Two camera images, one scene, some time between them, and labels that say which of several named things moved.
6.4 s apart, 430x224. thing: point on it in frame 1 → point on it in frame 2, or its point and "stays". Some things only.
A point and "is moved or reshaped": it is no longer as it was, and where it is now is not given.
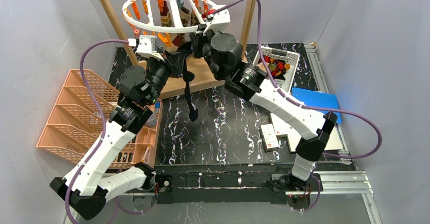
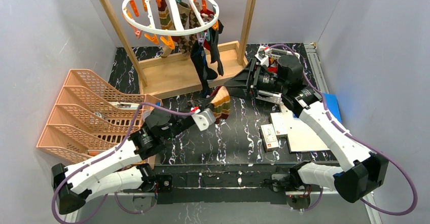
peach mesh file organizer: (74, 124) stays
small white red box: (269, 138) stays
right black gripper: (199, 43) → (252, 80)
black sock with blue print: (188, 76) → (198, 55)
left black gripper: (173, 63) → (196, 111)
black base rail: (211, 185) stays
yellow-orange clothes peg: (167, 39) is moved or reshaped
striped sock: (165, 16) stays
